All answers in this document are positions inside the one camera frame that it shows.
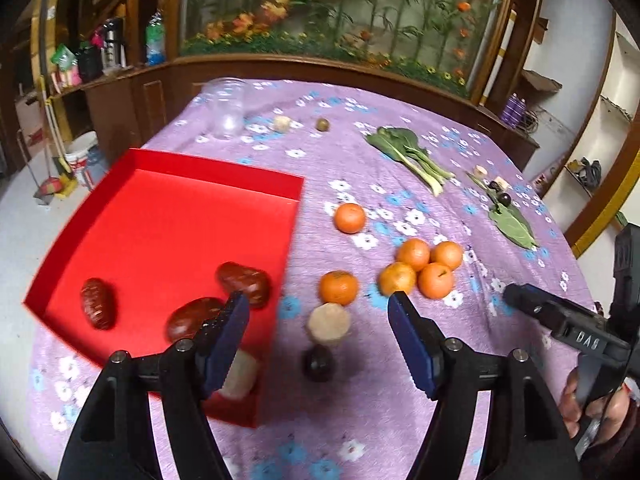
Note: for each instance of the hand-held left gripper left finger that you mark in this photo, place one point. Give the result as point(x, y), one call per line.
point(227, 345)

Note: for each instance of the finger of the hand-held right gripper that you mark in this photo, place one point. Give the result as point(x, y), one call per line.
point(525, 297)

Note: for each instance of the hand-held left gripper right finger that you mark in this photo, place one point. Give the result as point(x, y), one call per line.
point(410, 345)

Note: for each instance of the orange tangerine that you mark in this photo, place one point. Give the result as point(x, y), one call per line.
point(339, 287)
point(350, 217)
point(435, 280)
point(413, 254)
point(397, 278)
point(446, 255)

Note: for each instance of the beige cylindrical chunk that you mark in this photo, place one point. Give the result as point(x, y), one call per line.
point(328, 323)
point(244, 375)

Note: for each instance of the dark purple plum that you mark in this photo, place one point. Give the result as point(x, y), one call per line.
point(318, 362)

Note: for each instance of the red cardboard box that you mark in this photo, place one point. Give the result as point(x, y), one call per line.
point(165, 230)

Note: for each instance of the person's right forearm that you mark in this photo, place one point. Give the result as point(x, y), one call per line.
point(622, 442)

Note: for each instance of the person's right hand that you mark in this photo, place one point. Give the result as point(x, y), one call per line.
point(570, 402)

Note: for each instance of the red dried date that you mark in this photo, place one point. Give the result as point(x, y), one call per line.
point(190, 317)
point(247, 280)
point(98, 303)

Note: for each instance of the small pale cut piece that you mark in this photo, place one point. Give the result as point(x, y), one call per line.
point(481, 172)

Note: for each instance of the black item on shelf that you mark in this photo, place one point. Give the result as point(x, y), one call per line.
point(586, 171)

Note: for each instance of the purple bottle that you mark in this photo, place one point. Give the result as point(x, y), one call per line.
point(513, 110)

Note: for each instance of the green bok choy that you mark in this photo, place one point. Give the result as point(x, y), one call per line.
point(405, 147)

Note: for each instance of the grey thermos jug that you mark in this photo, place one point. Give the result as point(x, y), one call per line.
point(96, 165)

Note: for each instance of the small beige chunk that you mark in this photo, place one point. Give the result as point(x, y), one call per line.
point(282, 123)

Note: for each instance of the clear plastic cup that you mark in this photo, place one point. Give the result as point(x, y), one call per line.
point(227, 110)

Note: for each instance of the small green-brown round fruit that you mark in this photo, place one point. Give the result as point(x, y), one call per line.
point(322, 124)

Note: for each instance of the white plastic bucket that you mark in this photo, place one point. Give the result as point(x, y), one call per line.
point(81, 157)

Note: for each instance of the white rolled paper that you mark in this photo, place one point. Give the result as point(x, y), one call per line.
point(501, 50)

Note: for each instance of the pink bottle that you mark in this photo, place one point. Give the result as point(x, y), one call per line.
point(76, 77)

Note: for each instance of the plastic water bottle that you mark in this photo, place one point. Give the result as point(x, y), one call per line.
point(155, 40)

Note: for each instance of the black container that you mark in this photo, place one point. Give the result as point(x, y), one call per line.
point(90, 62)

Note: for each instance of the black steel thermos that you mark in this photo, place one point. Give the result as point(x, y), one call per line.
point(114, 45)

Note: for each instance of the green bag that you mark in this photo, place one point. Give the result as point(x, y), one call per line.
point(62, 56)

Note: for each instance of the artificial flower display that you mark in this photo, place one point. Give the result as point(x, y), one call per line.
point(350, 10)

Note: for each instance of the white wall shelf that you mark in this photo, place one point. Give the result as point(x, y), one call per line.
point(605, 125)

